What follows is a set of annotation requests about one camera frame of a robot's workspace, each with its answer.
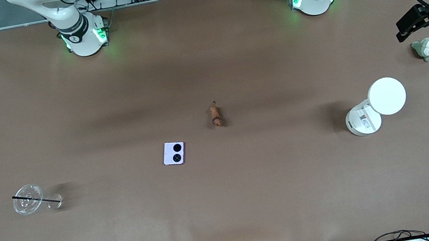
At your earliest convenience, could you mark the white cylindrical canister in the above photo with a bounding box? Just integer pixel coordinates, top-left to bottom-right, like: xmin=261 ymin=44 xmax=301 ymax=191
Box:
xmin=339 ymin=74 xmax=413 ymax=139

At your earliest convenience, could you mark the small brown lion statue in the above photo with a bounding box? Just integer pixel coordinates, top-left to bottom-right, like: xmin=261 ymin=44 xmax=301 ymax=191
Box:
xmin=208 ymin=100 xmax=225 ymax=129

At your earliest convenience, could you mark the clear plastic cup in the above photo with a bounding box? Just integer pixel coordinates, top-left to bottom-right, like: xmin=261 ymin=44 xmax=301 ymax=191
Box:
xmin=10 ymin=179 xmax=65 ymax=217

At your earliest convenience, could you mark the lilac folded flip phone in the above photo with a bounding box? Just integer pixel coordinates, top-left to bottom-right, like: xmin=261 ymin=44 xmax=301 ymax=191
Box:
xmin=161 ymin=140 xmax=188 ymax=167

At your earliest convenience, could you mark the black drinking straw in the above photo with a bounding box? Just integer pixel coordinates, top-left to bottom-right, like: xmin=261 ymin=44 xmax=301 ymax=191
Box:
xmin=12 ymin=188 xmax=62 ymax=211

